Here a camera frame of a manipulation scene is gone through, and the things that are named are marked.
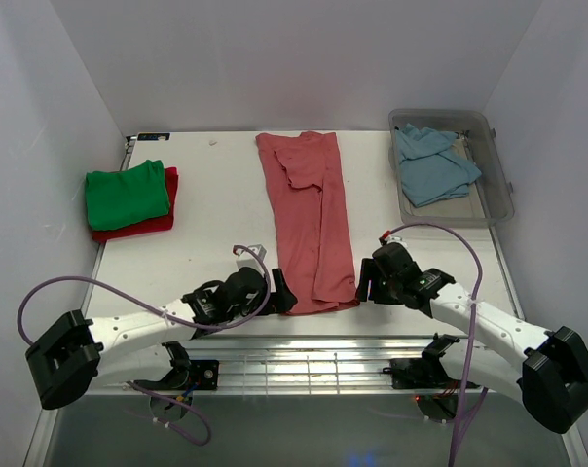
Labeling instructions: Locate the salmon pink t shirt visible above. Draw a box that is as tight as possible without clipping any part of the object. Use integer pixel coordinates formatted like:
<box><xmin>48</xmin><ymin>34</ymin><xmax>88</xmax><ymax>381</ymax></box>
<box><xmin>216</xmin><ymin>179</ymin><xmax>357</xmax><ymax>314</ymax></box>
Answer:
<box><xmin>255</xmin><ymin>131</ymin><xmax>359</xmax><ymax>315</ymax></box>

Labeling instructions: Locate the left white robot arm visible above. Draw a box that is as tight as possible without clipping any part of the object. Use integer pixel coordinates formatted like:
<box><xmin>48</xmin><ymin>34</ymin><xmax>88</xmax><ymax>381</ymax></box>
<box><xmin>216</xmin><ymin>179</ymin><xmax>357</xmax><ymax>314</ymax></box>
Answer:
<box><xmin>25</xmin><ymin>267</ymin><xmax>298</xmax><ymax>410</ymax></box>

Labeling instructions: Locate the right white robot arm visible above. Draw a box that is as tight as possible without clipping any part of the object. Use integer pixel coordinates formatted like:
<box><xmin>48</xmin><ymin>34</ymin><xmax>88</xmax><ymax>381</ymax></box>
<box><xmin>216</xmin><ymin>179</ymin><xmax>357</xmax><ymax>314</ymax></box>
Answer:
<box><xmin>356</xmin><ymin>242</ymin><xmax>588</xmax><ymax>434</ymax></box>

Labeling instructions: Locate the folded red t shirt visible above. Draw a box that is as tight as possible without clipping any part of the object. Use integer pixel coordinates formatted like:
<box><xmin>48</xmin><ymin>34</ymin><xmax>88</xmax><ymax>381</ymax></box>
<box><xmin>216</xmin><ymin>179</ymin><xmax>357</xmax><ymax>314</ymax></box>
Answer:
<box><xmin>85</xmin><ymin>160</ymin><xmax>179</xmax><ymax>243</ymax></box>

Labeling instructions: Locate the blue t shirt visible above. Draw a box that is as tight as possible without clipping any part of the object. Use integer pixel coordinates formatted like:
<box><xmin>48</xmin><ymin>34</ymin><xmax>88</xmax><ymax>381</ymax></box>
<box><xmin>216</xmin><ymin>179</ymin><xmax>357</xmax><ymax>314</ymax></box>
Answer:
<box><xmin>394</xmin><ymin>124</ymin><xmax>482</xmax><ymax>207</ymax></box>

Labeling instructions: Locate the clear plastic bin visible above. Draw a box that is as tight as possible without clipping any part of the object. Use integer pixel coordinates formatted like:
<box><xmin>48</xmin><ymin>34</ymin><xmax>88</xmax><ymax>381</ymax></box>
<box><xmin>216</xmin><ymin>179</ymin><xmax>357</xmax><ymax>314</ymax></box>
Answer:
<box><xmin>388</xmin><ymin>109</ymin><xmax>514</xmax><ymax>229</ymax></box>

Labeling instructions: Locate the folded green t shirt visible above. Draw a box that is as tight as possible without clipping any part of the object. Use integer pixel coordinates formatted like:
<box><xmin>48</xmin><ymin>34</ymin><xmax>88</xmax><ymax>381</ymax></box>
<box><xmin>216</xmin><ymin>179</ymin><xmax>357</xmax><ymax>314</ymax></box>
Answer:
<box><xmin>85</xmin><ymin>160</ymin><xmax>171</xmax><ymax>231</ymax></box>

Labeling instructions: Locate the blue label sticker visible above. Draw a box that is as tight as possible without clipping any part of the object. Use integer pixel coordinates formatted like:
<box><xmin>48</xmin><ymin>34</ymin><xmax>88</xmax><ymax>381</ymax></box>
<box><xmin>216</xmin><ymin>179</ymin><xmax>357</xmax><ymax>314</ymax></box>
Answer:
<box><xmin>136</xmin><ymin>132</ymin><xmax>170</xmax><ymax>141</ymax></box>

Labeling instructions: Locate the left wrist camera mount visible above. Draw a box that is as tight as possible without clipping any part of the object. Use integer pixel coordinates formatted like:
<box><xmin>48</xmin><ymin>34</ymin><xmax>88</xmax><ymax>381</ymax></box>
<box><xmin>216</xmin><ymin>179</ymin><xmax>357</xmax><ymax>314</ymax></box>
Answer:
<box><xmin>233</xmin><ymin>244</ymin><xmax>266</xmax><ymax>272</ymax></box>

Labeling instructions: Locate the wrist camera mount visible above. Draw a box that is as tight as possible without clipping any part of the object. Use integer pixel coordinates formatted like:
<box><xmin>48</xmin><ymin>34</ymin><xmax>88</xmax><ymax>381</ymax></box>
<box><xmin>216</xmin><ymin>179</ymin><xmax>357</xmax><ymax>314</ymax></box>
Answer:
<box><xmin>379</xmin><ymin>232</ymin><xmax>408</xmax><ymax>251</ymax></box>
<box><xmin>233</xmin><ymin>244</ymin><xmax>266</xmax><ymax>272</ymax></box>

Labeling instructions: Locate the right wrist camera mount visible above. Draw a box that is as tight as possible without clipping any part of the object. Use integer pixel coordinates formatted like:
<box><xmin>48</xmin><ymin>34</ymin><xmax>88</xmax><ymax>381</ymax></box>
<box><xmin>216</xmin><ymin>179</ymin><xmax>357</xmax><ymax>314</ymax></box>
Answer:
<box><xmin>379</xmin><ymin>232</ymin><xmax>408</xmax><ymax>251</ymax></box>

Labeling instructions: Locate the aluminium table frame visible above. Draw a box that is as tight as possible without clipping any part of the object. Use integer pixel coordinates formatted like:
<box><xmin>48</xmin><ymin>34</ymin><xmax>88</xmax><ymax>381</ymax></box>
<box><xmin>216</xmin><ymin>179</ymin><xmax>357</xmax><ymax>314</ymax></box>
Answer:
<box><xmin>23</xmin><ymin>133</ymin><xmax>588</xmax><ymax>467</ymax></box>

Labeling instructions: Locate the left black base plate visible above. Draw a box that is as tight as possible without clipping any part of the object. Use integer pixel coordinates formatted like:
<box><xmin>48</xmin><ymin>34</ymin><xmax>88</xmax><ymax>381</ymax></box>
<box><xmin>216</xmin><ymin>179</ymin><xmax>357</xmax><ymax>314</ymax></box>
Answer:
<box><xmin>134</xmin><ymin>360</ymin><xmax>220</xmax><ymax>391</ymax></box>

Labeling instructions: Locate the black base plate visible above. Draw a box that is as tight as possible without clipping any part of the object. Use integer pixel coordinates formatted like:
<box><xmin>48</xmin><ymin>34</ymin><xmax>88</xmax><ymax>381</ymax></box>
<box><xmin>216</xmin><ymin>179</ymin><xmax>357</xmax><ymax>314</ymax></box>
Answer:
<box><xmin>382</xmin><ymin>358</ymin><xmax>459</xmax><ymax>389</ymax></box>
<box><xmin>134</xmin><ymin>360</ymin><xmax>220</xmax><ymax>391</ymax></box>

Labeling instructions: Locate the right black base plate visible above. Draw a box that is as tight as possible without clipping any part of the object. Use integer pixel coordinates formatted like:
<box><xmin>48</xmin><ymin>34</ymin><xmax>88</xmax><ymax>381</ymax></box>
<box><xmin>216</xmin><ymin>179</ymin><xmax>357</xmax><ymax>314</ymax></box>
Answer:
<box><xmin>382</xmin><ymin>358</ymin><xmax>459</xmax><ymax>389</ymax></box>

